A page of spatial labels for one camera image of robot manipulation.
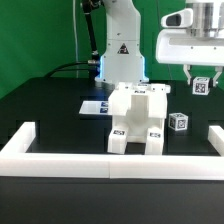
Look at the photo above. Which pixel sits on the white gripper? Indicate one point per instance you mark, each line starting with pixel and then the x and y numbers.
pixel 177 47

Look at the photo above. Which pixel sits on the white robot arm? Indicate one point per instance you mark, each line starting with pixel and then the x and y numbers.
pixel 191 36

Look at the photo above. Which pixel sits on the white tagged cube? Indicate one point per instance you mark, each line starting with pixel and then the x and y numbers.
pixel 178 121
pixel 201 86

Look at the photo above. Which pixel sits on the white marker sheet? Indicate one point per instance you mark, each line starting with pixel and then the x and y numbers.
pixel 94 108

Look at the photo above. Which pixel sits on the white U-shaped fence frame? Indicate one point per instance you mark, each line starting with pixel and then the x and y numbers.
pixel 16 160

